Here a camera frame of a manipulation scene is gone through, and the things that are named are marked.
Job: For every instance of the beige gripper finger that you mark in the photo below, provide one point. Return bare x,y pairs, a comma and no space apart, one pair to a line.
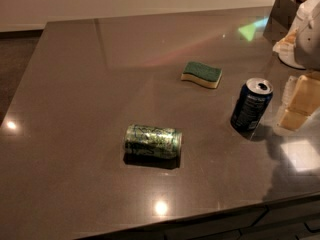
301,98

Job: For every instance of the green soda can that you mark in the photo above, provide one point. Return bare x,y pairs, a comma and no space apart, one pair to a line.
163,143

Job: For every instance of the dark blue soda can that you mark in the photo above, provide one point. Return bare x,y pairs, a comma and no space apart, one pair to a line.
254,98

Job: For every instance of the dark box in corner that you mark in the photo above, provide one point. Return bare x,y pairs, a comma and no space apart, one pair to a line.
280,19

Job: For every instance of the green and yellow sponge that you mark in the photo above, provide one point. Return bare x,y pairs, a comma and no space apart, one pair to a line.
202,74

